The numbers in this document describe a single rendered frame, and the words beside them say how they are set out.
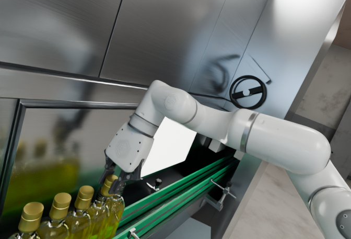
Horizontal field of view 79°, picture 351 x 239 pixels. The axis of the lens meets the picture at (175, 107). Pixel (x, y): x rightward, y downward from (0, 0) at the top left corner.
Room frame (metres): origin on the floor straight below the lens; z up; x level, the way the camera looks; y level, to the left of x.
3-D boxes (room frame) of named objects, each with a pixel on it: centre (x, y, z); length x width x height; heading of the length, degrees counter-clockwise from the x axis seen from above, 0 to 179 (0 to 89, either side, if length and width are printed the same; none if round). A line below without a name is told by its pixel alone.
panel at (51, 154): (0.80, 0.07, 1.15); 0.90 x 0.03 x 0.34; 149
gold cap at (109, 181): (0.48, 0.08, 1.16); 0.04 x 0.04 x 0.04
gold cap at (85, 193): (0.44, 0.12, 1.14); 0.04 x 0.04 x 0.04
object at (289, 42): (1.61, -0.62, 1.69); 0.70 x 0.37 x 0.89; 149
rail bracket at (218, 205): (1.09, -0.41, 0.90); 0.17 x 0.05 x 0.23; 59
